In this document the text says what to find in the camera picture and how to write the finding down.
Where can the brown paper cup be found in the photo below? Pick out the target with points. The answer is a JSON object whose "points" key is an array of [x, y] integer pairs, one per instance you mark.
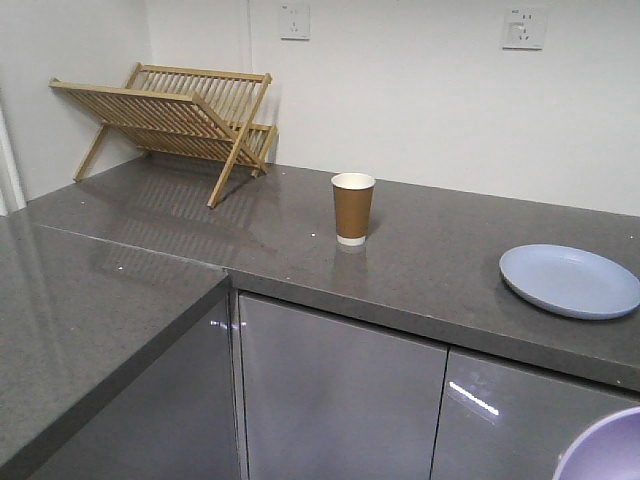
{"points": [[353, 193]]}

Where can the purple plastic bowl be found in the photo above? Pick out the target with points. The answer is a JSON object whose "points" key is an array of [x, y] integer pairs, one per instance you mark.
{"points": [[608, 449]]}

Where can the light blue plastic plate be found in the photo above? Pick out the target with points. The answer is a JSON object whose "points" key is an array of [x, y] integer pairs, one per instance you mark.
{"points": [[571, 282]]}

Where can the grey cabinet door left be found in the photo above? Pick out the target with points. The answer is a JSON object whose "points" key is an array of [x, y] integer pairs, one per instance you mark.
{"points": [[329, 398]]}

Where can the grey cabinet door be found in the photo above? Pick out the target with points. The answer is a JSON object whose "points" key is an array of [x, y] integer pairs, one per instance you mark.
{"points": [[502, 420], [329, 398]]}

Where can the wooden folding dish rack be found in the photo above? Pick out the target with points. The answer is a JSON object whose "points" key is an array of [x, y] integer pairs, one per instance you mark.
{"points": [[196, 113]]}

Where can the grey cabinet door right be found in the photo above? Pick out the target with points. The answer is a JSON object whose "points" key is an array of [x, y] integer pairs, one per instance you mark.
{"points": [[502, 420]]}

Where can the white wall socket left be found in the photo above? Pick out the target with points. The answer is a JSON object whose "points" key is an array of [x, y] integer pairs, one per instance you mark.
{"points": [[294, 21]]}

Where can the white wall socket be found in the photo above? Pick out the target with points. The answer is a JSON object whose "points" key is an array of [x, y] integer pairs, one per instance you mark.
{"points": [[294, 21], [524, 28]]}

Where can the white wall socket right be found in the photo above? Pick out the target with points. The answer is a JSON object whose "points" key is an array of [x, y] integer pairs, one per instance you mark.
{"points": [[524, 28]]}

